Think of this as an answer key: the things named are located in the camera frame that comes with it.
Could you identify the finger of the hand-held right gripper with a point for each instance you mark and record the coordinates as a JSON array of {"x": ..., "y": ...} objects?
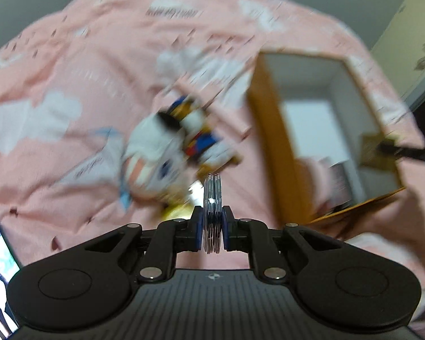
[{"x": 403, "y": 152}]

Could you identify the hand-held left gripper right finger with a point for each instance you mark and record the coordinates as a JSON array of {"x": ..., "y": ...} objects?
[{"x": 226, "y": 228}]

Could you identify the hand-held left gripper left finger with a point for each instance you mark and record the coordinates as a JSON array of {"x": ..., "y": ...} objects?
[{"x": 198, "y": 226}]

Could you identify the yellow round case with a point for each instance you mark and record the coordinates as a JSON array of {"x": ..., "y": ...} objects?
[{"x": 177, "y": 212}]

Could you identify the stack of clear discs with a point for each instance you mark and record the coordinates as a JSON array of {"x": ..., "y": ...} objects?
[{"x": 212, "y": 198}]

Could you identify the orange cardboard box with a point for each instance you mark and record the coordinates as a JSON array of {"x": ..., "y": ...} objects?
[{"x": 265, "y": 131}]

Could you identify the duck plush blue outfit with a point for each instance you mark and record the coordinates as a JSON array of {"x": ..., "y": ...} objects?
[{"x": 202, "y": 138}]

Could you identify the white bear plush black beret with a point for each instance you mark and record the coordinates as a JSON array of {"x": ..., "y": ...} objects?
[{"x": 152, "y": 138}]

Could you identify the cream door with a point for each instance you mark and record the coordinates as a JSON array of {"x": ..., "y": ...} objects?
[{"x": 393, "y": 42}]

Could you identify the pink printed blanket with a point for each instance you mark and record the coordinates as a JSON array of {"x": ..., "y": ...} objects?
[{"x": 92, "y": 60}]

